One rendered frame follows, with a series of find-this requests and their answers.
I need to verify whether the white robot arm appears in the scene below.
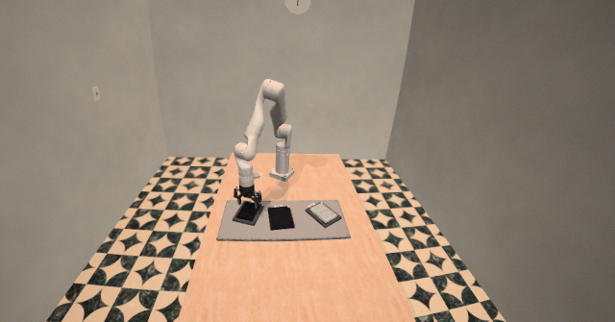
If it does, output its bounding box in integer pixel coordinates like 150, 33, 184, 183
234, 79, 292, 187

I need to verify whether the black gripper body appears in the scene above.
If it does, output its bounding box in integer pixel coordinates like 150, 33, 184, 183
239, 183, 255, 199

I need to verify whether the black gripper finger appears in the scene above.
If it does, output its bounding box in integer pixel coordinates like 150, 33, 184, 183
234, 186, 245, 205
247, 190, 262, 208

